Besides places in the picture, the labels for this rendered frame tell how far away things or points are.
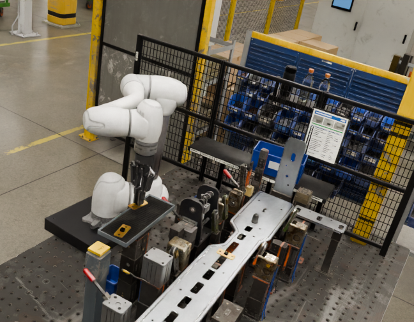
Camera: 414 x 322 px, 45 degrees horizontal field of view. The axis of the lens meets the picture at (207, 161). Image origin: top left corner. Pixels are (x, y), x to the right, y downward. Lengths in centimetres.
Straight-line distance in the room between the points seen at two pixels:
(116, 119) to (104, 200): 86
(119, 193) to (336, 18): 673
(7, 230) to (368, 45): 651
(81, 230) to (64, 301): 45
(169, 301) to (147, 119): 70
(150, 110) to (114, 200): 89
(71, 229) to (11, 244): 122
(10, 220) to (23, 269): 158
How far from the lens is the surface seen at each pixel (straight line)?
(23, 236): 391
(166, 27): 446
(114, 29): 486
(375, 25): 867
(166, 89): 239
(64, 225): 270
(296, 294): 264
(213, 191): 235
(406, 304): 414
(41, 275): 250
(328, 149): 298
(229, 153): 309
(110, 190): 259
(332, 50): 680
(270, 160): 289
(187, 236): 222
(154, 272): 199
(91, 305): 207
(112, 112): 184
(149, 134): 186
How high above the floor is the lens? 233
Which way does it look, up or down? 26 degrees down
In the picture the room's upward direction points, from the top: 11 degrees clockwise
